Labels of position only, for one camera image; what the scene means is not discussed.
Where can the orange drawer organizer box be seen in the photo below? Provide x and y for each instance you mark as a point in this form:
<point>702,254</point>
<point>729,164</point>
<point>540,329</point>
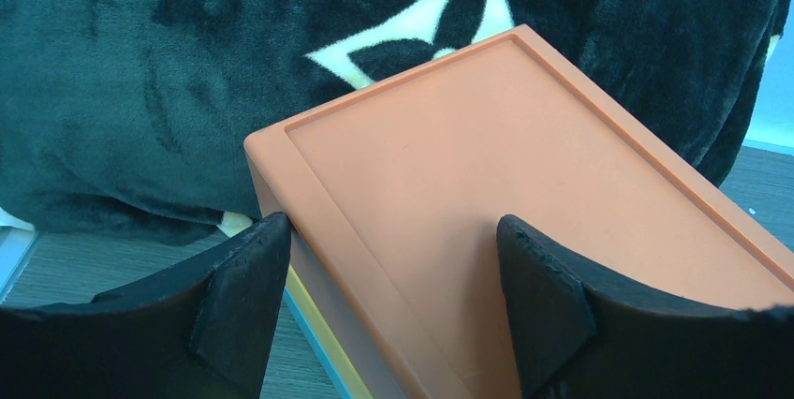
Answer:
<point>394,194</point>

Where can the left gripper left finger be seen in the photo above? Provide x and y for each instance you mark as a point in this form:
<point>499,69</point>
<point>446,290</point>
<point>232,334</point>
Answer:
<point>202,328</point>

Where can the black floral plush pillow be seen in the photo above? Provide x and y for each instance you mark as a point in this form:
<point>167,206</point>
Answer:
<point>127,117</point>

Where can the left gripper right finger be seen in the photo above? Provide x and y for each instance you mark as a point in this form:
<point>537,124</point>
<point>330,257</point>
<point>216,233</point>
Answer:
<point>581,330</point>

